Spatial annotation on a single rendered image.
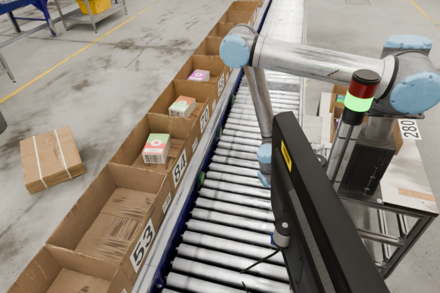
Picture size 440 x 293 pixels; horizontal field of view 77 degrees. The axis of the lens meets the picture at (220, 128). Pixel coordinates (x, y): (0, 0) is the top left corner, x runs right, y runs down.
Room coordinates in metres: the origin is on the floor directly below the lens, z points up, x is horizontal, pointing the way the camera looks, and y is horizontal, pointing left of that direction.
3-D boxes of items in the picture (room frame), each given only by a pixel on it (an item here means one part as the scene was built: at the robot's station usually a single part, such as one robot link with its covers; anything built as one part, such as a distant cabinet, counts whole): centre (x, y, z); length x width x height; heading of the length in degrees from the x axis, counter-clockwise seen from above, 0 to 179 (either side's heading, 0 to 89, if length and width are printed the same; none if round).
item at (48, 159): (1.96, 1.65, 0.06); 0.69 x 0.47 x 0.13; 32
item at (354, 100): (0.48, -0.29, 1.62); 0.05 x 0.05 x 0.06
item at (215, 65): (1.78, 0.11, 0.97); 0.39 x 0.29 x 0.17; 165
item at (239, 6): (3.29, -0.30, 0.96); 0.39 x 0.29 x 0.17; 165
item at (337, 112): (1.35, -0.91, 0.80); 0.38 x 0.28 x 0.10; 70
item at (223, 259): (0.57, -0.04, 0.72); 0.52 x 0.05 x 0.05; 75
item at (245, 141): (1.32, -0.24, 0.72); 0.52 x 0.05 x 0.05; 75
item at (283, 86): (1.98, -0.42, 0.76); 0.46 x 0.01 x 0.09; 75
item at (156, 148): (1.10, 0.34, 0.92); 0.16 x 0.11 x 0.07; 175
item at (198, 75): (1.85, 0.15, 0.92); 0.16 x 0.11 x 0.07; 158
